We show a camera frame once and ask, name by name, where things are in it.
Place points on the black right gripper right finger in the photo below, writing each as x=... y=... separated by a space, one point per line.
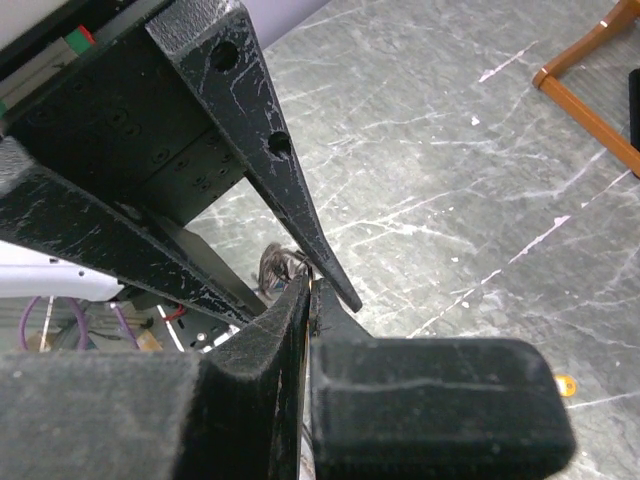
x=430 y=408

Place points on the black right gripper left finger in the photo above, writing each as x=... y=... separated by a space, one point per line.
x=232 y=413

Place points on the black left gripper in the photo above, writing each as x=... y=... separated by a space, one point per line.
x=107 y=156

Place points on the large keyring with keys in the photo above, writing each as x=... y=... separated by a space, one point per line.
x=278 y=266

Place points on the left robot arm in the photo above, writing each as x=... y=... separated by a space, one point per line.
x=50 y=275

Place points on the yellow tagged key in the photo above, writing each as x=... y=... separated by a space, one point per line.
x=566 y=385

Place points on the wooden three-tier shelf rack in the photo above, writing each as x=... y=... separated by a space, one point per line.
x=589 y=80

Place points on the black stapler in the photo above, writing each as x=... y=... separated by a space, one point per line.
x=634 y=107

